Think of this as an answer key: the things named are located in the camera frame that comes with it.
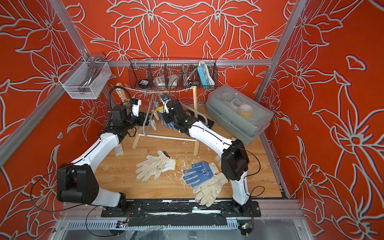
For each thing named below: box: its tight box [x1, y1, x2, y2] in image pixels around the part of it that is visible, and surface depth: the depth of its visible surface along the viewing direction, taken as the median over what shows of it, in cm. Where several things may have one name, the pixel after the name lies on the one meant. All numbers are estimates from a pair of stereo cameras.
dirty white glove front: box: [193, 172, 229, 207], surface depth 81 cm
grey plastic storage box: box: [206, 84, 274, 145], surface depth 96 cm
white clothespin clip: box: [151, 109, 160, 121], surface depth 85 cm
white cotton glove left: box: [135, 150, 178, 183], surface depth 89 cm
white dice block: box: [155, 76, 165, 86], surface depth 96 cm
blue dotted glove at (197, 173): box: [182, 161, 214, 188], surface depth 86 cm
